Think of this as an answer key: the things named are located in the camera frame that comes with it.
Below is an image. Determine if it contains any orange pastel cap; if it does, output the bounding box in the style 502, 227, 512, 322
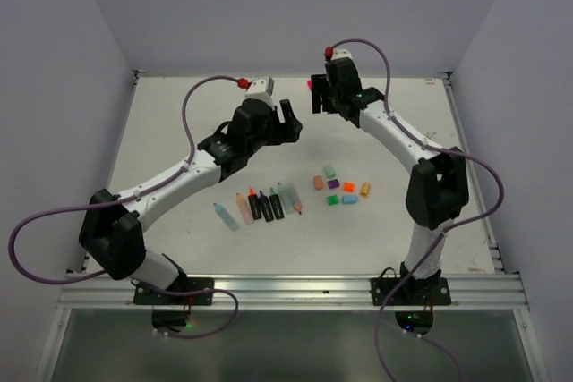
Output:
313, 175, 324, 191

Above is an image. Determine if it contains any green pastel cap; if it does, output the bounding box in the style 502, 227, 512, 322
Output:
324, 164, 337, 178

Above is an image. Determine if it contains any purple cap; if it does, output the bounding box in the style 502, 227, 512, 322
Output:
328, 179, 339, 190

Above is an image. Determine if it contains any green cap black highlighter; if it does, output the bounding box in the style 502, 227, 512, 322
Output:
269, 188, 285, 220

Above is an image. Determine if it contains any orange cap black highlighter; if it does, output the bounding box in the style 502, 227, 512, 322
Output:
248, 188, 262, 220

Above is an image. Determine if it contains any purple black highlighter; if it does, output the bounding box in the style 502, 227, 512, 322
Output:
259, 191, 275, 222

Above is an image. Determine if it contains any orange neon cap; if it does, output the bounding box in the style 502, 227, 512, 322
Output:
343, 182, 355, 193

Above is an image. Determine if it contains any green neon cap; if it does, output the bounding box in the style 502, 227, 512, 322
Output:
326, 194, 339, 206

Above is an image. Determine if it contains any light blue cap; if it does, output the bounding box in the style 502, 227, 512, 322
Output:
342, 194, 358, 205

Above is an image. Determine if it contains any yellow pastel cap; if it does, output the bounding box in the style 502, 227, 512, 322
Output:
360, 182, 372, 198

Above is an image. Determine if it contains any light blue highlighter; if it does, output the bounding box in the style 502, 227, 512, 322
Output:
213, 203, 239, 232

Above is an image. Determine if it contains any green pastel highlighter body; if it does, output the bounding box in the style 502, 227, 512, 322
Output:
278, 183, 295, 215

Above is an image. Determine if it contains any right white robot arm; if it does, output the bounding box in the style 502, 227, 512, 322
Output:
311, 53, 469, 304

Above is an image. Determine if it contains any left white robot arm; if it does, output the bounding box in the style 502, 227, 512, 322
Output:
79, 98, 303, 304

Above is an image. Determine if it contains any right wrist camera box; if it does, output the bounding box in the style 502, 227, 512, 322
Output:
331, 47, 353, 60

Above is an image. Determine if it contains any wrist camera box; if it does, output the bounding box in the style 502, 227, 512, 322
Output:
331, 47, 353, 60
245, 76, 275, 107

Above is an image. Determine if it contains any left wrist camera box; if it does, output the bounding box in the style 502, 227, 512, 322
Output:
245, 76, 275, 107

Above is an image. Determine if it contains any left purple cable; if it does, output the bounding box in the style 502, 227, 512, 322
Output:
7, 75, 238, 339

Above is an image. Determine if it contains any purple cable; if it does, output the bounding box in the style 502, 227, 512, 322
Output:
321, 38, 506, 382
7, 75, 238, 339

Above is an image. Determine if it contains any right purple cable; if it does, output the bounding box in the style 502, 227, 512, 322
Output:
321, 38, 506, 382

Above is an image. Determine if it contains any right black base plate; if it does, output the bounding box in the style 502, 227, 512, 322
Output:
370, 276, 452, 307

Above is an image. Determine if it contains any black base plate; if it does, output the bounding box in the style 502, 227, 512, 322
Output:
370, 276, 452, 307
132, 275, 214, 306

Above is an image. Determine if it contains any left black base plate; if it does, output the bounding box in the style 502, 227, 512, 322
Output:
132, 275, 214, 306

